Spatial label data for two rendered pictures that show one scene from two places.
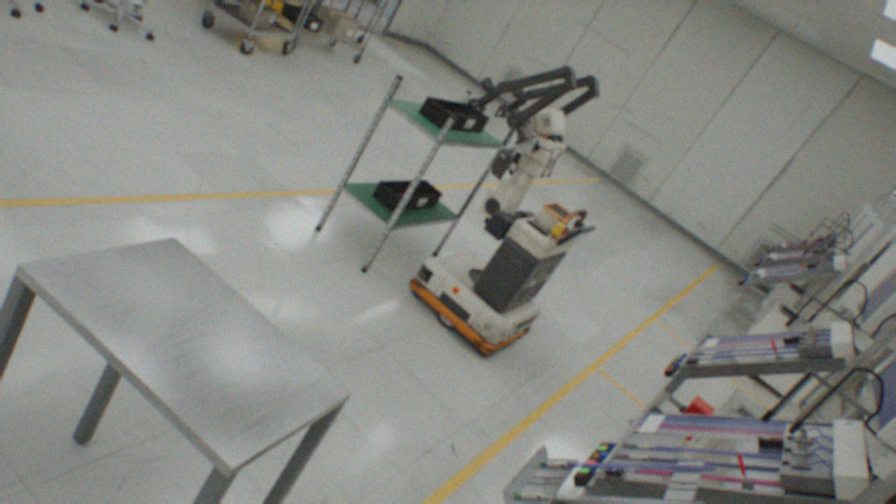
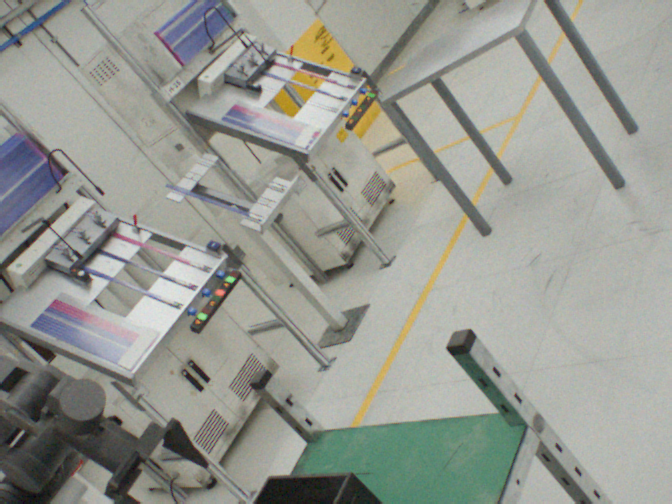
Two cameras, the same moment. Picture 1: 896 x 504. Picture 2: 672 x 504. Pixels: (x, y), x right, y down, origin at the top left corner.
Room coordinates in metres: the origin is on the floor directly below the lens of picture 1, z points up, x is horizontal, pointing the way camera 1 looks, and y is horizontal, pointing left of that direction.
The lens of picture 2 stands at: (4.71, 1.15, 1.59)
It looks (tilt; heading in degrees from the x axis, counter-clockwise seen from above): 20 degrees down; 209
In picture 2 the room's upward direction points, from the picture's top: 41 degrees counter-clockwise
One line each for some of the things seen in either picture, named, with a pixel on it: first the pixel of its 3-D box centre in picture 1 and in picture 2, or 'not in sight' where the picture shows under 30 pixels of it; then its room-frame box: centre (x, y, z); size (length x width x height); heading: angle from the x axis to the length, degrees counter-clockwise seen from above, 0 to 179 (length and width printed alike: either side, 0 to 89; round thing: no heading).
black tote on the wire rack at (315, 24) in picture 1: (301, 18); not in sight; (7.65, 2.73, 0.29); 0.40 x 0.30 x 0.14; 160
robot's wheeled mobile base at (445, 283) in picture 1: (477, 297); not in sight; (4.02, -0.31, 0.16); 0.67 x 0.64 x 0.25; 70
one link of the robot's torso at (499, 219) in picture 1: (497, 216); not in sight; (4.02, -0.14, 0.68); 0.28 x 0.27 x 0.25; 160
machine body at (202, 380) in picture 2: not in sight; (171, 394); (2.10, -1.52, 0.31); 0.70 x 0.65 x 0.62; 160
